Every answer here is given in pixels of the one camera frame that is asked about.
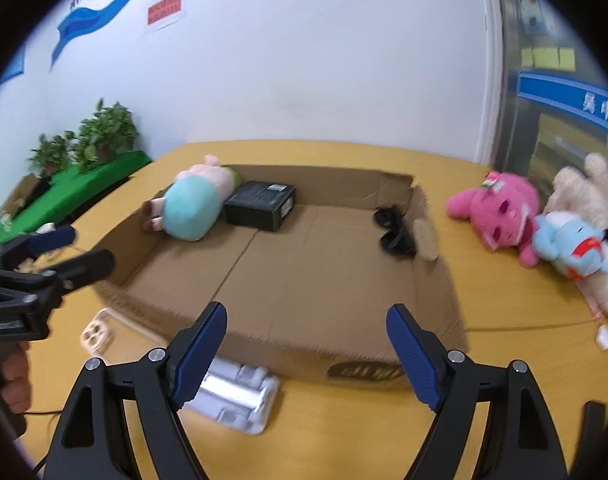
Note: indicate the cream plush toy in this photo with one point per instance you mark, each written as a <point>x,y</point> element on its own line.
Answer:
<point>579,185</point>

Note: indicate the white phone case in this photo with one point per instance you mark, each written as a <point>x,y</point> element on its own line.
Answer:
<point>96,332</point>

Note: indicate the glass door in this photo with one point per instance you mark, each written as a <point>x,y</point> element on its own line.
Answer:
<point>559,160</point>

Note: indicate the wooden desktop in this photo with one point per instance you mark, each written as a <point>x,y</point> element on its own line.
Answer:
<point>344,425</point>

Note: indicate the person's left hand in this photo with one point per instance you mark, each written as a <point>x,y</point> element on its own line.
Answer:
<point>16,380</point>

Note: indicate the pink pen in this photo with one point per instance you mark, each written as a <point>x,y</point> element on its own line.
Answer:
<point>593,306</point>

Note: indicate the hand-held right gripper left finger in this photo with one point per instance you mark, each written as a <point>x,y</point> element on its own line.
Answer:
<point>199,355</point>

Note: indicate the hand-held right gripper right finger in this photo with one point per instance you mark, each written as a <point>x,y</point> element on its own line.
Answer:
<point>416,355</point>

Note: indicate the cardboard box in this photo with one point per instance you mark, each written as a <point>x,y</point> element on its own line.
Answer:
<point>294,270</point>

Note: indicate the door sticker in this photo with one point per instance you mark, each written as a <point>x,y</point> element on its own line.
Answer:
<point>533,7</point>

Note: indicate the large potted plant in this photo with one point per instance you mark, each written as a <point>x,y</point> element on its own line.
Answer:
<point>109,127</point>

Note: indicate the small brown box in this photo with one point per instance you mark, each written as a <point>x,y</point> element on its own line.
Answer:
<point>21,190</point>

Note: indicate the yellow sticky note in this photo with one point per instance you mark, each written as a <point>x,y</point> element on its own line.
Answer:
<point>528,57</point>
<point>546,57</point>
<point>567,59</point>

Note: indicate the small potted plant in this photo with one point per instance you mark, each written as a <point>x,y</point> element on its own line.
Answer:
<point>51,152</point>

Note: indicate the blue wave wall decal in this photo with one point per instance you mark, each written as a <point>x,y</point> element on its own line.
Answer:
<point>84,20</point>

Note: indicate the blue door sign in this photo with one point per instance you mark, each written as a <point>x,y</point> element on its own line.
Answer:
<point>559,95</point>

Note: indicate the black sunglasses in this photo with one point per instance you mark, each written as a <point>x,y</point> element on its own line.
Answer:
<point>396,242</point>

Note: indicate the red and white wall notice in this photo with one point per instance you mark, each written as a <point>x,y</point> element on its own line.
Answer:
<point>165,12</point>

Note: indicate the white earbuds case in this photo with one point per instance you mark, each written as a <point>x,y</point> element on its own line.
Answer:
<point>604,338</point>

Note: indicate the teal and pink plush toy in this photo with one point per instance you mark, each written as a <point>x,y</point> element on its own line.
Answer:
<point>191,210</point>

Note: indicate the green cloth table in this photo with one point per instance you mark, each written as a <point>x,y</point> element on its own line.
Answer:
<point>84,177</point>

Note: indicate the light blue plush toy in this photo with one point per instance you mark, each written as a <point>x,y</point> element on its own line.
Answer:
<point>559,240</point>

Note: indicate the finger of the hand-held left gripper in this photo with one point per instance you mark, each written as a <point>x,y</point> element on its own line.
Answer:
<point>84,267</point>
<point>51,237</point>

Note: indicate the black box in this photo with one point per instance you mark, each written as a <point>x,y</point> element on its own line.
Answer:
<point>256,205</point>

